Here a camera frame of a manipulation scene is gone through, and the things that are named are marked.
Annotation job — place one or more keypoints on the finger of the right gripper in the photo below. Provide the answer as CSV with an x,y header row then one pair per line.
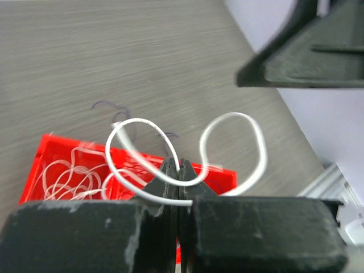
x,y
311,51

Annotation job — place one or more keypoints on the red three-compartment tray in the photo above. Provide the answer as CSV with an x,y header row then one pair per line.
x,y
69,169

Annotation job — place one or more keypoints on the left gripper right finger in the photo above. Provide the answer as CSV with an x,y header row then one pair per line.
x,y
257,234

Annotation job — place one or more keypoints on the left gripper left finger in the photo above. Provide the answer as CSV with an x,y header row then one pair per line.
x,y
90,236

